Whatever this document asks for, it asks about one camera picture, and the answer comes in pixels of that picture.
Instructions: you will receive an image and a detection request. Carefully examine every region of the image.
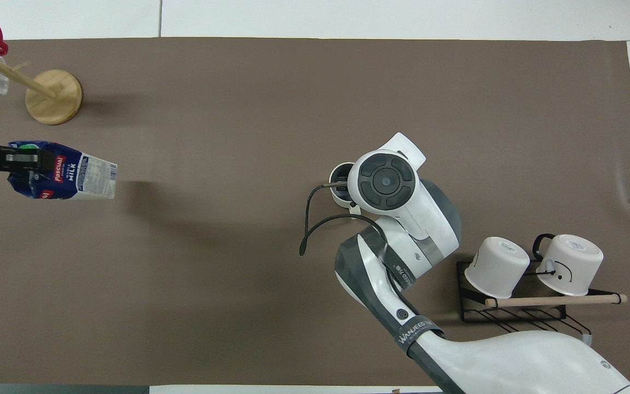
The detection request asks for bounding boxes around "blue and white milk carton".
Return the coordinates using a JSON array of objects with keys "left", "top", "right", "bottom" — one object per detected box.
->
[{"left": 7, "top": 140, "right": 118, "bottom": 201}]

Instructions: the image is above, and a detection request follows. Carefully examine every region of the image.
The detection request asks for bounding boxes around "white cup with dark inside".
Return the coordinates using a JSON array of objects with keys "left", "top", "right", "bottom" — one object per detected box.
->
[{"left": 328, "top": 162, "right": 359, "bottom": 210}]

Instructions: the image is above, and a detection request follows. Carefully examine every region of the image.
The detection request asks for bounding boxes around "white cup with black rim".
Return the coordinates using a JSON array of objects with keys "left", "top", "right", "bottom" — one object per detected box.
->
[{"left": 463, "top": 236, "right": 530, "bottom": 300}]

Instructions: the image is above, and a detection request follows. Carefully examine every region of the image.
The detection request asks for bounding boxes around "white cup with face print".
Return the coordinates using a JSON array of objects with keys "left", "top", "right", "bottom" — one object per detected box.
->
[{"left": 532, "top": 233, "right": 604, "bottom": 297}]

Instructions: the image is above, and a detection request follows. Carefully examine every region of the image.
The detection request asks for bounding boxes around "wooden mug tree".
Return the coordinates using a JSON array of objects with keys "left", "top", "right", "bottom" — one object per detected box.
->
[{"left": 0, "top": 52, "right": 83, "bottom": 126}]

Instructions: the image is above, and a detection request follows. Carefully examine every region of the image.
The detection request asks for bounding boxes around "black cable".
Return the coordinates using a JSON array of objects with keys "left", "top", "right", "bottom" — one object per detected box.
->
[{"left": 299, "top": 182, "right": 388, "bottom": 257}]

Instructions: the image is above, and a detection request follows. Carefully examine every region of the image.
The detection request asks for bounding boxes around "black wire cup rack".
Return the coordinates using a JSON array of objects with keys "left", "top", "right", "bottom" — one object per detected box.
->
[{"left": 456, "top": 259, "right": 628, "bottom": 335}]

